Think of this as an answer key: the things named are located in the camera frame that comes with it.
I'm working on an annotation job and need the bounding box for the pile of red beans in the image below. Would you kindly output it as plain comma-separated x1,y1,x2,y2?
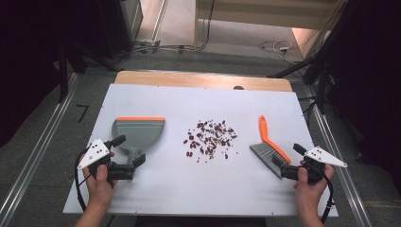
182,119,239,164

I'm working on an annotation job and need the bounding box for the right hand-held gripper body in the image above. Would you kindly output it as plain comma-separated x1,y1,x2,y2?
279,145,349,185

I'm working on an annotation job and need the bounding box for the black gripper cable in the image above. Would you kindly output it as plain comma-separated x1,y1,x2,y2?
74,148,93,213
317,171,336,224

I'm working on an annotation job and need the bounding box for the person's right hand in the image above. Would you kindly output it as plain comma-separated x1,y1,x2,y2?
292,159,335,216

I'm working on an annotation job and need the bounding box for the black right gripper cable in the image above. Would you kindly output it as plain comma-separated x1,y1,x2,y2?
317,171,336,224

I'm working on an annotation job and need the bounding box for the gray dustpan with orange edge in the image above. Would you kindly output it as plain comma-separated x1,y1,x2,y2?
111,116,166,167

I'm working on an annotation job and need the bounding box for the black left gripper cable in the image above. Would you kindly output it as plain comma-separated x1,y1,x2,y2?
74,148,93,213

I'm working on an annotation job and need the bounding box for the white cable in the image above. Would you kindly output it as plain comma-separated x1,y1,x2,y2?
258,39,295,57

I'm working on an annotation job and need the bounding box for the gray power strip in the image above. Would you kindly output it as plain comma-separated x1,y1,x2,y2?
134,38,163,49

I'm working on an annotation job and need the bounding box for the black metal stand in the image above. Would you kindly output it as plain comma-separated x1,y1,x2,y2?
56,44,121,104

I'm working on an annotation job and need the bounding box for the black floor cable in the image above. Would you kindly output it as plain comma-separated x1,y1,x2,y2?
119,0,217,56

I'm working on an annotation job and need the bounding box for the person's left hand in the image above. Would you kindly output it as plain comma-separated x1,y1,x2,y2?
82,163,118,209

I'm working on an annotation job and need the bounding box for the light wooden shelf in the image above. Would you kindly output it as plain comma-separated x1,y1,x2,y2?
194,0,349,31

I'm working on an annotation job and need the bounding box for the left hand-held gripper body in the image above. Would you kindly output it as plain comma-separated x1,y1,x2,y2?
77,137,137,183

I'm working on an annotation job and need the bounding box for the orange brush with gray bristles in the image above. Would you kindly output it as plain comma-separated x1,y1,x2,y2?
249,114,292,180

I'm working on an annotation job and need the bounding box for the black tripod stand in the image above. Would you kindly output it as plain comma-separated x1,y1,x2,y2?
267,46,330,114

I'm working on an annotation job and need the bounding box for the gray cabinet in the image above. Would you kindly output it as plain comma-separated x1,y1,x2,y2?
118,0,145,44

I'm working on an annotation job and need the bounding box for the metal floor rail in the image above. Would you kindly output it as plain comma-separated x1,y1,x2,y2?
0,73,79,225
306,88,375,227

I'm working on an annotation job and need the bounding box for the dark curtain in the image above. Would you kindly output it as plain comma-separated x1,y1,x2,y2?
0,0,131,149
321,0,401,197

